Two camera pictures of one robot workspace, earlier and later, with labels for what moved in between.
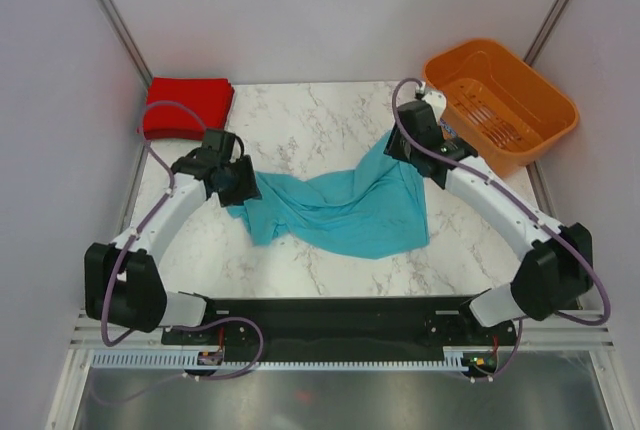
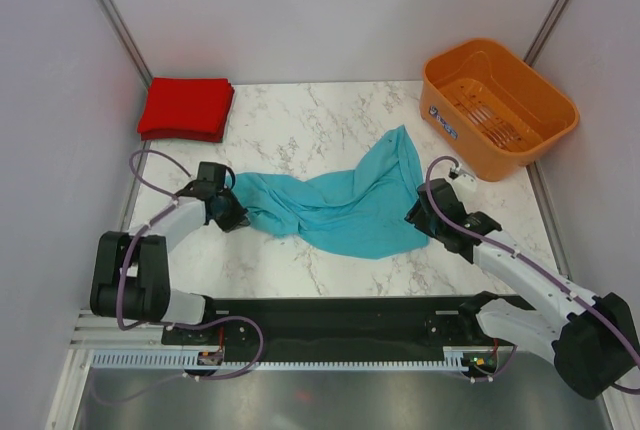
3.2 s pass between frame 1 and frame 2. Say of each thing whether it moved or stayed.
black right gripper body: moved
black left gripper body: moved
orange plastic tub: stayed
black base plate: stayed
